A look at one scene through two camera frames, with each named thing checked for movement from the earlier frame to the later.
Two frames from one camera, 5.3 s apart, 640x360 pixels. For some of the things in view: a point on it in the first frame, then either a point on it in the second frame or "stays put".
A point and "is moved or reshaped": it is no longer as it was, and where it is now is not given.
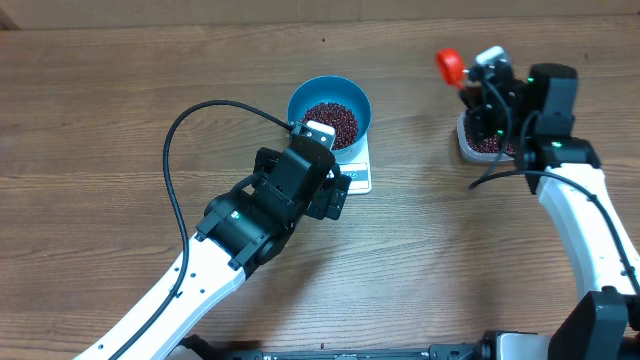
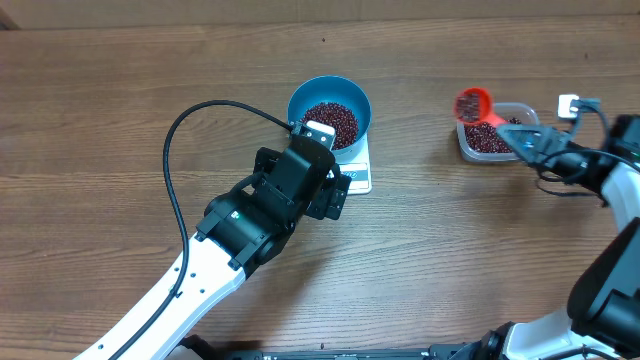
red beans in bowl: (343, 122) stays put
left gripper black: (331, 200) stays put
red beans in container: (491, 144) stays put
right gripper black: (473, 95) to (542, 145)
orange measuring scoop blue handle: (451, 64) is moved or reshaped
